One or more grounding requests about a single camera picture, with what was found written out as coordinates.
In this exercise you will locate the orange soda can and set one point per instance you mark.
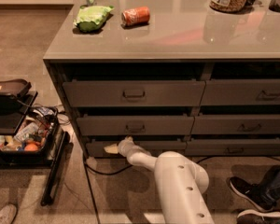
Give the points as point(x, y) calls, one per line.
point(135, 16)

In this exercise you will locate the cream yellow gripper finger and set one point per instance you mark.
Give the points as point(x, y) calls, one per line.
point(111, 149)

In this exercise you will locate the green chip bag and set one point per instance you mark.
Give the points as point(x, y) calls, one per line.
point(92, 18)

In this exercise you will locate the white sneaker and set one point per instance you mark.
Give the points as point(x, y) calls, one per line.
point(7, 214)

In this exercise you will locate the black sneaker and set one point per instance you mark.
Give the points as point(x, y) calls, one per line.
point(251, 193)
point(251, 216)

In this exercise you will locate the grey drawer cabinet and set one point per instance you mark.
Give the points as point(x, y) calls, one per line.
point(183, 40)

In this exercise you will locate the black bin of items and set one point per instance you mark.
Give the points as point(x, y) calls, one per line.
point(39, 127)

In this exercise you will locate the black tray with brown pouch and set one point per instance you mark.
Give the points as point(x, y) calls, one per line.
point(16, 100)

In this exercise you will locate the drawer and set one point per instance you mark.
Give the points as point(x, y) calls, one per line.
point(146, 93)
point(242, 92)
point(237, 124)
point(96, 148)
point(135, 125)
point(233, 147)

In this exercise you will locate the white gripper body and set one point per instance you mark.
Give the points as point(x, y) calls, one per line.
point(125, 146)

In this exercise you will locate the black bar on floor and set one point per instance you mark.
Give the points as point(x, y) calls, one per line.
point(55, 172)

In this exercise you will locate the orange fruit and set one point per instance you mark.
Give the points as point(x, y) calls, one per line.
point(31, 147)

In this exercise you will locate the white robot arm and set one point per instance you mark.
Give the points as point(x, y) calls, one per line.
point(180, 182)

